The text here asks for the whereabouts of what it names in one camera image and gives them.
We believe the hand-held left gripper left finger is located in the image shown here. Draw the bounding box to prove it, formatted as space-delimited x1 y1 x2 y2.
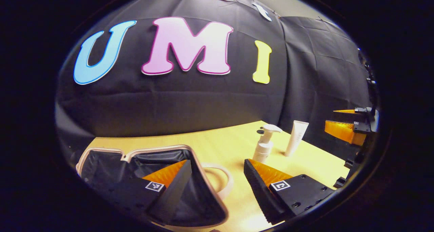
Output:
97 159 193 226

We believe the pink suitcase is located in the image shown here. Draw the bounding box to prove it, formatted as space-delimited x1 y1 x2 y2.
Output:
75 145 234 230

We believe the black backdrop cloth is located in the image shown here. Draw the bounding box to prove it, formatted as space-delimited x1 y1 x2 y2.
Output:
56 0 373 165

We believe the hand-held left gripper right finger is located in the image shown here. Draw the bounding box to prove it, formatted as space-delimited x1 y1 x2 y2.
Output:
243 159 337 225

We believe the white pump bottle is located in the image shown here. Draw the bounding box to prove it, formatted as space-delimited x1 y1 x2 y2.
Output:
252 124 283 164

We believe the white skin care tube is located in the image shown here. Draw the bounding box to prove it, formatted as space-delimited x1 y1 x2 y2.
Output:
284 120 310 157

